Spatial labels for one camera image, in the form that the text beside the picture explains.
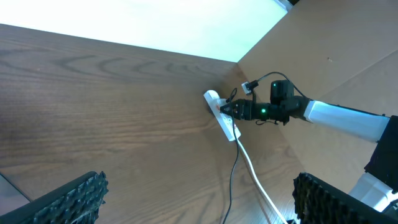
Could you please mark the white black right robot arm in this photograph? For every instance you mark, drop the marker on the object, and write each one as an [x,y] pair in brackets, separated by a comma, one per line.
[377,187]

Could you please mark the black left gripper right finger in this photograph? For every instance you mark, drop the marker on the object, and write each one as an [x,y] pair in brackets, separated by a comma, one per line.
[319,202]

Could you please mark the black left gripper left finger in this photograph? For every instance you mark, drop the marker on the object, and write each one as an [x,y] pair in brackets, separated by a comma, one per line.
[77,202]

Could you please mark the white power strip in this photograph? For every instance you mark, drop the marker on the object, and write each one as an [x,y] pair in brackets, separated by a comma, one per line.
[225,121]

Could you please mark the Galaxy S25 Ultra smartphone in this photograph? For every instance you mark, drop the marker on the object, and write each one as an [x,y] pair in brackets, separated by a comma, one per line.
[11,197]

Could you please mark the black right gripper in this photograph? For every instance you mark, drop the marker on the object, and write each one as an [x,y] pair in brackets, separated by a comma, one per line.
[240,109]

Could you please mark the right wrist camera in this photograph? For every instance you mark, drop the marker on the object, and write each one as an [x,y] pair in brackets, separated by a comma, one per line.
[249,86]

